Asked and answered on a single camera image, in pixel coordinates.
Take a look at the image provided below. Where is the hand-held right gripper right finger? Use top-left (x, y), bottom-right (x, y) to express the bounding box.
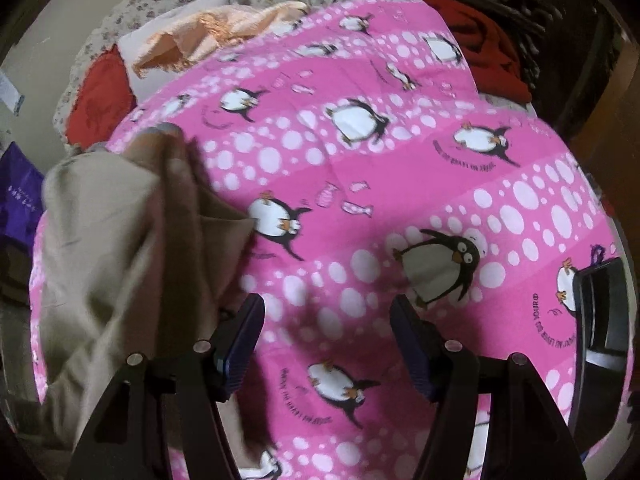
top-left (390, 295), bottom-right (588, 480)

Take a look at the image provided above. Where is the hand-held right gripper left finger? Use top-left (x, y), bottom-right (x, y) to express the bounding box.
top-left (72, 294), bottom-right (266, 480)

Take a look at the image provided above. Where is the beige jacket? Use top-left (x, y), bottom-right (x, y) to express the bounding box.
top-left (40, 122), bottom-right (278, 467)

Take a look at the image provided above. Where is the pink penguin print blanket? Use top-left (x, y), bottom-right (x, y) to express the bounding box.
top-left (27, 0), bottom-right (626, 480)

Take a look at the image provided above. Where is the black framed screen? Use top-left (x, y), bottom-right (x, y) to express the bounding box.
top-left (572, 260), bottom-right (631, 426)

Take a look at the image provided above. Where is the purple bag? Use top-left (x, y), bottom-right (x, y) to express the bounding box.
top-left (0, 141), bottom-right (46, 241)

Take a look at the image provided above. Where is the red cushion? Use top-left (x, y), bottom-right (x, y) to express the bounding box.
top-left (66, 45), bottom-right (138, 148)

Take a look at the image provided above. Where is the dark red cloth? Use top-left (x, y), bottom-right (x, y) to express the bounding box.
top-left (420, 0), bottom-right (532, 103)

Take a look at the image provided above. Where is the brown wooden wardrobe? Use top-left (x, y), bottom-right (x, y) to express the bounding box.
top-left (575, 45), bottom-right (640, 171)

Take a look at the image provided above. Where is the white pillow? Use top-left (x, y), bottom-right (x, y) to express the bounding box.
top-left (117, 0), bottom-right (238, 98)

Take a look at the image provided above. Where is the peach fringed cloth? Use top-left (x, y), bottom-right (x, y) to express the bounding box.
top-left (132, 1), bottom-right (311, 78)

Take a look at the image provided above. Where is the dark carved wooden headboard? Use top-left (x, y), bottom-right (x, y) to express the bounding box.
top-left (370, 0), bottom-right (616, 131)

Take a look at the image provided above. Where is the wall calendar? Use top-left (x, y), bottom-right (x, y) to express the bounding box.
top-left (0, 72), bottom-right (25, 111)

